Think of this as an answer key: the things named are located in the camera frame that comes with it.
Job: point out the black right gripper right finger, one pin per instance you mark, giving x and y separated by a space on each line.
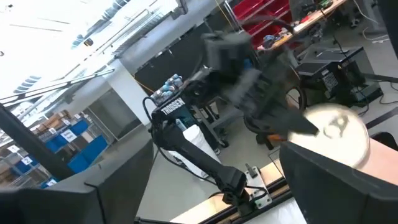
335 199

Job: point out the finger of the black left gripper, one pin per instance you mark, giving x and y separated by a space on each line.
286 124

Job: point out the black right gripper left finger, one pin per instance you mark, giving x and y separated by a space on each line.
77 202

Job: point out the gold lid blue can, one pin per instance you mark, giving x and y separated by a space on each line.
335 140

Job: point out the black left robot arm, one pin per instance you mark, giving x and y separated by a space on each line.
199 158

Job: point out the black electronics stack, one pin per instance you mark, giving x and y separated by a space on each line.
329 71

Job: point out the gray metal cart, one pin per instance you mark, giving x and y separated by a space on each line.
217 119

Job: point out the blue storage bin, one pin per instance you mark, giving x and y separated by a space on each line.
93 149
81 126
53 144

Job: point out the group of tin cans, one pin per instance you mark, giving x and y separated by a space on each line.
385 165
280 214

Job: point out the red storage bins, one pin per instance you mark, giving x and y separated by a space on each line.
258 12

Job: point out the white bag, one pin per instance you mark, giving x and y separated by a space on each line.
199 140

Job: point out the black partition panel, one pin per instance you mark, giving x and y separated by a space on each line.
174 59

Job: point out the tray of blue bottles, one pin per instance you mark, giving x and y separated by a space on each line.
169 87

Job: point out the wooden workbench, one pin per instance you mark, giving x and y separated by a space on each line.
311 20

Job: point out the black table frame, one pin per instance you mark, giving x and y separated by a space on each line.
276 194

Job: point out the black frame beam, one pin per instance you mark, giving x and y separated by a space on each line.
28 140

